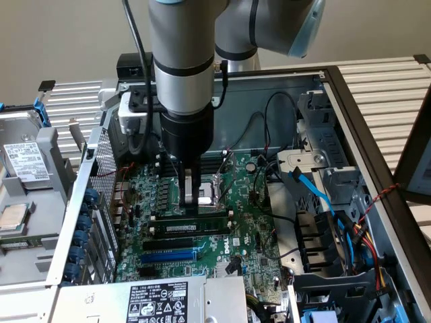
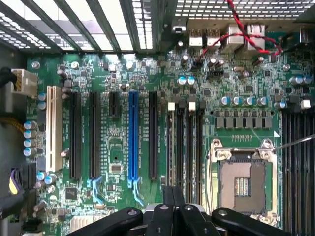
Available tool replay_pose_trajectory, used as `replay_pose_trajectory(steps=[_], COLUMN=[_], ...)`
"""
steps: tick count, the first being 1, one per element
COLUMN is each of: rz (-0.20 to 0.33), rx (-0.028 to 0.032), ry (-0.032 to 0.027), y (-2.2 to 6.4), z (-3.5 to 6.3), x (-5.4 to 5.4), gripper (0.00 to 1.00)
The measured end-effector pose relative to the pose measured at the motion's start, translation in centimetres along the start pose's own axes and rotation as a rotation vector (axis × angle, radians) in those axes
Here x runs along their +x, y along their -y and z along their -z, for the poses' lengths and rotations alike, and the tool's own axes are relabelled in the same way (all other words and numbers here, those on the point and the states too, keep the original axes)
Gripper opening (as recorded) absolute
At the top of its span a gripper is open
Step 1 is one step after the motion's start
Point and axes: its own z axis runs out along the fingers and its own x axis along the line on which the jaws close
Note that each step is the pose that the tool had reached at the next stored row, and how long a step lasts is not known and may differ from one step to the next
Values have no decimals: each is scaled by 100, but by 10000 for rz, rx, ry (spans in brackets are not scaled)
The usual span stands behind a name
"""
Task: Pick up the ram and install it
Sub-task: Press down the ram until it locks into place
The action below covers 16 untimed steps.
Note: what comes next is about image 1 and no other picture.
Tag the long black expansion slot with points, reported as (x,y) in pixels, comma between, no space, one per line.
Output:
(168,244)

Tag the short black expansion slot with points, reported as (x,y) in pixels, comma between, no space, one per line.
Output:
(147,272)

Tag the open grey PC case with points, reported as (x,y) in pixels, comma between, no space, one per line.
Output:
(235,101)

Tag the silver hard disk with label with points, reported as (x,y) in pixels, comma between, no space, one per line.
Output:
(23,158)

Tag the grey plastic parts rack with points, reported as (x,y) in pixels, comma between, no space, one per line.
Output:
(43,202)

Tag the metal expansion card bracket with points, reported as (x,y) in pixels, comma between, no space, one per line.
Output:
(75,134)

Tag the metal CPU socket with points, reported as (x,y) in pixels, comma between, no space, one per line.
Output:
(208,191)

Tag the dark grey plastic bracket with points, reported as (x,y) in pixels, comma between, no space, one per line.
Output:
(323,286)

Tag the silver CPU chip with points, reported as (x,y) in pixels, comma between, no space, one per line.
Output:
(11,217)

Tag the black box with port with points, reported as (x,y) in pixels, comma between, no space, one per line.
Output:
(129,64)

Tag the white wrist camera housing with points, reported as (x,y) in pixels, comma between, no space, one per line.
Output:
(129,117)

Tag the black RAM slot white clips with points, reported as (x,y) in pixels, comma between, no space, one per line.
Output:
(230,213)
(152,231)
(209,167)
(224,153)

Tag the black table end cap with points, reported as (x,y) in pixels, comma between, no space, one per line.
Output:
(47,85)
(422,59)

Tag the small silver chipset heatsink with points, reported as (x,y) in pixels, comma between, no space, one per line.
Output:
(222,269)

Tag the thin steel locking lever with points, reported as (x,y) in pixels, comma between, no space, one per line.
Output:
(174,168)

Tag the blue plastic disk rail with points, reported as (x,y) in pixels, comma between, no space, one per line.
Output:
(42,114)

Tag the green RAM stick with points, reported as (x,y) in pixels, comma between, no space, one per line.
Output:
(20,243)
(208,225)

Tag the green Dell motherboard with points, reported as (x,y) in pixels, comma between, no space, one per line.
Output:
(242,202)

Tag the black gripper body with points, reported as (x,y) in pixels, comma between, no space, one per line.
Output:
(187,138)

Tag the blue card retainer clips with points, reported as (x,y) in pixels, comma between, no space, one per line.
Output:
(84,223)

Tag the metal socket cover frame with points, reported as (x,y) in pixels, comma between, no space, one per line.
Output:
(229,178)

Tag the long blue expansion slot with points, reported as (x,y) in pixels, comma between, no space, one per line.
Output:
(168,257)

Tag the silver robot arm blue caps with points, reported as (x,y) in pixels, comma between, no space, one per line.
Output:
(182,33)

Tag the black framed panel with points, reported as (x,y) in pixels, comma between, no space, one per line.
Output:
(402,171)

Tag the metal disk bay cage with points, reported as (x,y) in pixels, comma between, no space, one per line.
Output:
(303,158)

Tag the silver power supply with label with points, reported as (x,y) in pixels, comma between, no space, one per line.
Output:
(101,299)

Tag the round coin battery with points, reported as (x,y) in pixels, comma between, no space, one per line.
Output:
(250,166)

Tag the blue plastic latch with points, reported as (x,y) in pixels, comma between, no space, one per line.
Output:
(320,318)

